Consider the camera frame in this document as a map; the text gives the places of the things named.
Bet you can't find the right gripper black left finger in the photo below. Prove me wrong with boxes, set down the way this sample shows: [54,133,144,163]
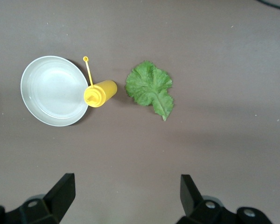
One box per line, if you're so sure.
[0,173,76,224]

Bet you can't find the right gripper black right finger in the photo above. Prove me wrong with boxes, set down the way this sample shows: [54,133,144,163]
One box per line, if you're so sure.
[176,174,274,224]

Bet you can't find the yellow squeeze bottle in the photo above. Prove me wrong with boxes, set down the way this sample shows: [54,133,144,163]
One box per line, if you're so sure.
[83,56,118,108]

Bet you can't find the green lettuce leaf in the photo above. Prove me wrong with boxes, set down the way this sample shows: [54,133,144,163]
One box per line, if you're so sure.
[125,60,174,122]

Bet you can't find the cream round plate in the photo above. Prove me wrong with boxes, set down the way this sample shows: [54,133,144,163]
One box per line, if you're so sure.
[20,55,89,127]

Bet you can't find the brown table cover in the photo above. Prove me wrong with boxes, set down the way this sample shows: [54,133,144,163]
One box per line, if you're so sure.
[0,0,280,224]

